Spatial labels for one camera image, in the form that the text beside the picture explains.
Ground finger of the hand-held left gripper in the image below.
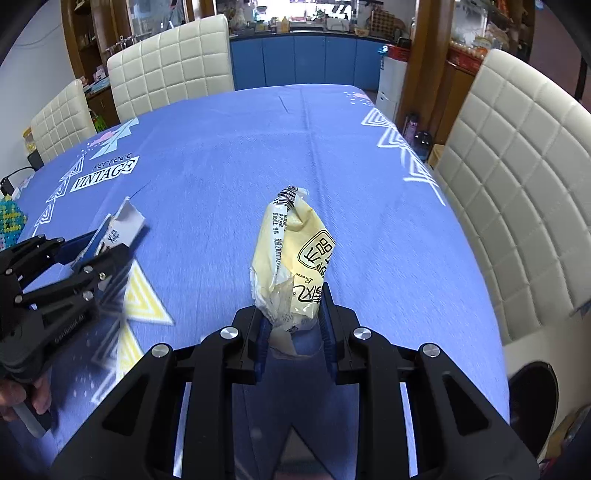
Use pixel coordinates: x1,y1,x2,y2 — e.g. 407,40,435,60
21,242,136,319
0,231,100,296

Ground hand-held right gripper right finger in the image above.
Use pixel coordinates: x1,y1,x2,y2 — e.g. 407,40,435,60
318,284,541,480

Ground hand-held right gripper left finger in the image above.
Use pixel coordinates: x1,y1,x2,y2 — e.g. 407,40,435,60
54,305,267,480

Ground blue white torn packet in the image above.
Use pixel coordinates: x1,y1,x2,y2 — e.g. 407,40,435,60
83,198,147,259

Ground yellow snack wrapper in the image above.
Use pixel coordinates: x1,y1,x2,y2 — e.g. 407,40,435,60
250,185,334,360

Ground black trash bin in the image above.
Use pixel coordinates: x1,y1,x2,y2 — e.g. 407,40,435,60
507,361,559,460

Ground person's left hand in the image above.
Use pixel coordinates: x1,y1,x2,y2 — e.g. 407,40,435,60
0,369,52,423

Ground beaded tissue box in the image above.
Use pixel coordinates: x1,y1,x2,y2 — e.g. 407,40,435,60
0,196,26,252

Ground dark blue water jug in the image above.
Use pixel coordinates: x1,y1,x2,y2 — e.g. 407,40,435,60
412,130,437,162

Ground wooden display cabinet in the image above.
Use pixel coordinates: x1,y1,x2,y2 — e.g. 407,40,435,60
60,0,185,125

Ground hanging wine glasses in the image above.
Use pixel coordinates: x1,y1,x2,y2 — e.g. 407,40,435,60
105,33,140,52

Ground large cream quilted chair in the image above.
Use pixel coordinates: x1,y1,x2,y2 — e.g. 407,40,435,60
434,48,591,344

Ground blue kitchen cabinets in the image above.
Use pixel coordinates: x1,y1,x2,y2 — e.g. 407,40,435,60
229,31,393,92

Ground wooden shelf with goods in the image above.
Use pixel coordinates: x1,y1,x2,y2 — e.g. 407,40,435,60
411,0,536,144

